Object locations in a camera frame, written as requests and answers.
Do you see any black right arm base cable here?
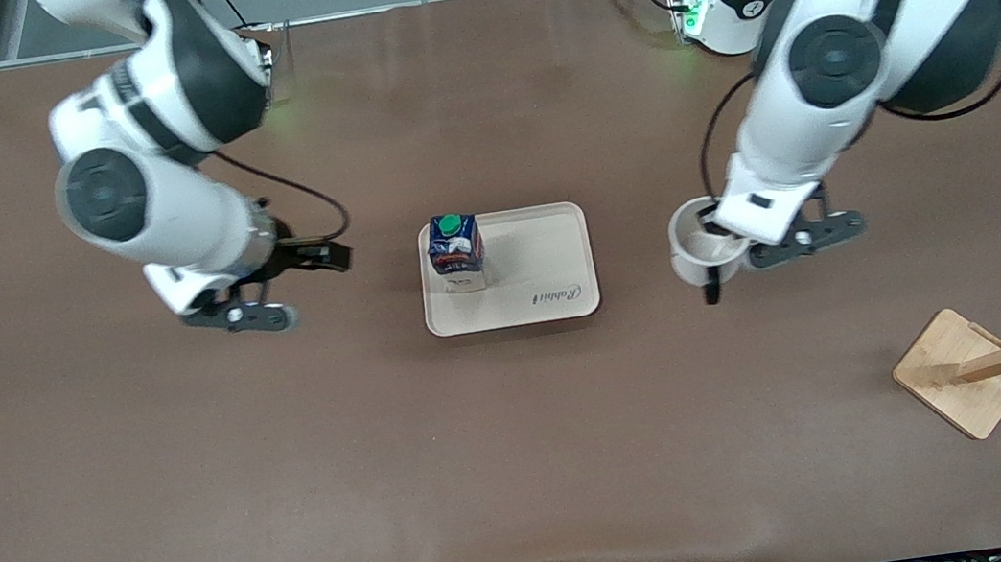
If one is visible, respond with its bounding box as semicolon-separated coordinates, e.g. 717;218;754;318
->
202;0;283;63

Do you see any white mug with black handle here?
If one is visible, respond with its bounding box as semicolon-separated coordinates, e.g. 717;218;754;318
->
663;190;757;310

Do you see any blue white milk carton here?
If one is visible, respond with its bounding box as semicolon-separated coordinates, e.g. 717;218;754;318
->
423;209;491;298

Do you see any beige plastic tray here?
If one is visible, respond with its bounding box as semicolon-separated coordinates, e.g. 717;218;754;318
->
411;199;605;340

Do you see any large table cover sheet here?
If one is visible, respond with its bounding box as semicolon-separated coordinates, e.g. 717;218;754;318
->
0;0;1001;562

